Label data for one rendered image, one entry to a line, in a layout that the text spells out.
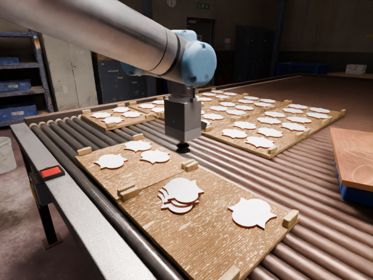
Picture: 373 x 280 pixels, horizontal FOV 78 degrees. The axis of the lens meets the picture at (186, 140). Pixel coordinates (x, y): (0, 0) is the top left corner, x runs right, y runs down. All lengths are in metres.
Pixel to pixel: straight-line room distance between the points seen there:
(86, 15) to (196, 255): 0.50
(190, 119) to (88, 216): 0.42
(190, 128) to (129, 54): 0.31
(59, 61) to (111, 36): 4.92
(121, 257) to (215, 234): 0.23
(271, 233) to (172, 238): 0.25
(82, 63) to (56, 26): 5.01
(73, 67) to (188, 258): 4.95
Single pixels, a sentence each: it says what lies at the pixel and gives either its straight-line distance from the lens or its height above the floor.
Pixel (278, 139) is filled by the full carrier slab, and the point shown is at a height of 0.94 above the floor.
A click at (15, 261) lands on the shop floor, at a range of 2.16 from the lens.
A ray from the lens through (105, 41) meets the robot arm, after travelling 0.34.
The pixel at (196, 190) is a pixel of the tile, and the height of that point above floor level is 0.97.
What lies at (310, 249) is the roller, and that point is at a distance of 0.70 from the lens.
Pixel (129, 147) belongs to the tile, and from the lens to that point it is 1.11.
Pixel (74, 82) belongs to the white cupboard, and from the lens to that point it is 5.32.
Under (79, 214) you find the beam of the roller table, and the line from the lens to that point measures 0.79.
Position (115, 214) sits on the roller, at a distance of 0.75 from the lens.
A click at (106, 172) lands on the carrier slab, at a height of 0.94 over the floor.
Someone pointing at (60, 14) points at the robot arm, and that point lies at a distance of 0.32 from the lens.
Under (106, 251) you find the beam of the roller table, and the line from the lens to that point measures 0.66.
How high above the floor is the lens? 1.38
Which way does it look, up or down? 22 degrees down
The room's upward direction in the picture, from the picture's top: straight up
